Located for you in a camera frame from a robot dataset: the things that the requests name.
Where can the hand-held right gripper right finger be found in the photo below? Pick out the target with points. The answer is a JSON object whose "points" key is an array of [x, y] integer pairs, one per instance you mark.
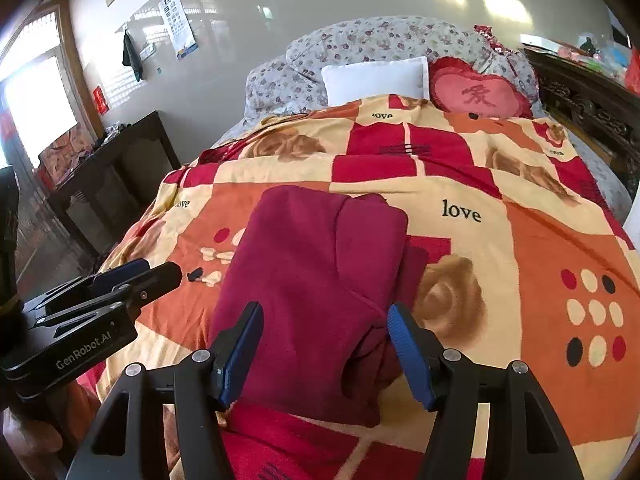
{"points": [[407, 355]]}

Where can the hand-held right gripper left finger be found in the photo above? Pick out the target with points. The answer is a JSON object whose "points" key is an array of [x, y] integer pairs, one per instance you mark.
{"points": [[240, 355]]}

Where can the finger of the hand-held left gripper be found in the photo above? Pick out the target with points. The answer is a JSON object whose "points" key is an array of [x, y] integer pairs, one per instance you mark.
{"points": [[122, 270], [155, 280]]}

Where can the maroon sweater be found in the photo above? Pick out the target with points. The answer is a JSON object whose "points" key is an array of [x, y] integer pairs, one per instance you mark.
{"points": [[310, 285]]}

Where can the person's left hand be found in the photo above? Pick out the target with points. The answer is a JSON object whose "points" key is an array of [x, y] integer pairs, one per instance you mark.
{"points": [[30, 435]]}

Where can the small black object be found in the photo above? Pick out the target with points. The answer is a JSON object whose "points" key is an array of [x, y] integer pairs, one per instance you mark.
{"points": [[195, 275]]}

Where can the dark wooden table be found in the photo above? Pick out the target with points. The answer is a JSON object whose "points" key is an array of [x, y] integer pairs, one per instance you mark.
{"points": [[120, 175]]}

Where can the black screen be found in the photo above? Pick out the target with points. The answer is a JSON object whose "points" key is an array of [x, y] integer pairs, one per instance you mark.
{"points": [[7, 230]]}

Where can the orange printed cloth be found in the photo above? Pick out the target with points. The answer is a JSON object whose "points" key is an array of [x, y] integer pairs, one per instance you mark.
{"points": [[65, 155]]}

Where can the printed checkered blanket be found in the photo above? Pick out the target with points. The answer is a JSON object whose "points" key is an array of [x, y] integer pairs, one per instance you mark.
{"points": [[525, 270]]}

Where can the wooden framed window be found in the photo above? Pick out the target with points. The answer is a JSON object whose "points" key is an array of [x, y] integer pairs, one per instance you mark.
{"points": [[40, 105]]}

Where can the dark green hanging cloth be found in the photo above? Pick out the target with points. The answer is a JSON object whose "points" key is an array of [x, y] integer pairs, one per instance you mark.
{"points": [[132, 55]]}

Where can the floral grey bed sheet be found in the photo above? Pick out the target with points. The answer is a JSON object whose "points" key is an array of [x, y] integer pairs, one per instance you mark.
{"points": [[590, 170]]}

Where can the red heart cushion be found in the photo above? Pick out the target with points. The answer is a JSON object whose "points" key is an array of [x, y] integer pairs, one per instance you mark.
{"points": [[475, 92]]}

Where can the white pillow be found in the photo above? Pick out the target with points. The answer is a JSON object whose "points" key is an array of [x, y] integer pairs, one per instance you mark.
{"points": [[375, 80]]}

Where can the carved wooden cabinet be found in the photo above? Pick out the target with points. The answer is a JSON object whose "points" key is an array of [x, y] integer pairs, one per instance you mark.
{"points": [[585, 105]]}

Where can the floral grey pillows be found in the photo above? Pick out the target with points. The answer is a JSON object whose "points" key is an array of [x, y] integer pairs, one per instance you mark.
{"points": [[370, 40]]}

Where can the red patterned cloth bundle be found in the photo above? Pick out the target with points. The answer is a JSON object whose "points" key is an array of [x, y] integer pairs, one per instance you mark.
{"points": [[492, 40]]}

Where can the clutter of small things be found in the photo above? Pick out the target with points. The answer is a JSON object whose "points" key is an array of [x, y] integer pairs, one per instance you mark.
{"points": [[595, 55]]}

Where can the red plastic bag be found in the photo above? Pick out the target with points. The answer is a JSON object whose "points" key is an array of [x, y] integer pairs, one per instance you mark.
{"points": [[634, 70]]}

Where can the red wall sign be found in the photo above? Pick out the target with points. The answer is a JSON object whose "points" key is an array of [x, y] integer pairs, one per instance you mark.
{"points": [[100, 98]]}

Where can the wall calendar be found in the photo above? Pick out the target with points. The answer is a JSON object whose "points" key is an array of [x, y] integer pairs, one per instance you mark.
{"points": [[177, 25]]}

